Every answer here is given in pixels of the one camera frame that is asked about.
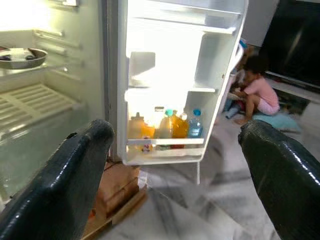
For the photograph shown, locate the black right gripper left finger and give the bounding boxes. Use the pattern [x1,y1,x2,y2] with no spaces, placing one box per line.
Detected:
[0,119,116,240]

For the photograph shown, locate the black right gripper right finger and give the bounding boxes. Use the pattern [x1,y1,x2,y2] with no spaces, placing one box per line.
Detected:
[238,119,320,240]

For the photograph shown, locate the white slatted fridge shelf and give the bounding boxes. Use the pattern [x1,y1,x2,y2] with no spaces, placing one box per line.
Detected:
[0,83,85,132]

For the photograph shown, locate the white fridge body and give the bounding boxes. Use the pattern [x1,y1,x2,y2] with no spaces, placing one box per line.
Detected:
[0,0,126,208]

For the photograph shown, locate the white fridge door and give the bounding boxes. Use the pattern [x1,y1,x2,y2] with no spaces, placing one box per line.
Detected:
[116,0,250,186]

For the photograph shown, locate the teal floor cushion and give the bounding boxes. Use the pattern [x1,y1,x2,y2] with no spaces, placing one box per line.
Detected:
[251,112,302,132]

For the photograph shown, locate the brown brick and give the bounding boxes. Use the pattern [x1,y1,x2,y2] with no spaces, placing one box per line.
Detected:
[96,162,141,220]

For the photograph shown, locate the child in pink clothes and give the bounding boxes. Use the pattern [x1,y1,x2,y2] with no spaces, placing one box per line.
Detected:
[234,53,281,125]

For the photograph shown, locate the white television stand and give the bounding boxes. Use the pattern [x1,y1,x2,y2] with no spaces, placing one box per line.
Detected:
[264,71,320,108]

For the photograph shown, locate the yellow sauce squeeze bottle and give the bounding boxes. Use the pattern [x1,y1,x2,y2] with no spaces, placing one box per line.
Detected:
[127,111,147,140]

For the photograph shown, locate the blue cap water bottle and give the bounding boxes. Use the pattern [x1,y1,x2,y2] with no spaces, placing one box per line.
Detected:
[187,108,204,139]

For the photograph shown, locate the orange juice bottle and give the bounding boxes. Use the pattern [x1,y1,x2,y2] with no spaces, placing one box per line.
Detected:
[171,111,190,150]

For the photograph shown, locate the teal cap clear bottle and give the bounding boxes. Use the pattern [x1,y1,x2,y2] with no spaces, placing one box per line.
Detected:
[158,109,175,140]

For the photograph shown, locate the round metal pan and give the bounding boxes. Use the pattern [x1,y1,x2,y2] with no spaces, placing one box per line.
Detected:
[0,46,48,70]

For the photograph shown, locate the black television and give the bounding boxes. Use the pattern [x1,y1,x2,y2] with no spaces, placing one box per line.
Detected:
[259,0,320,88]

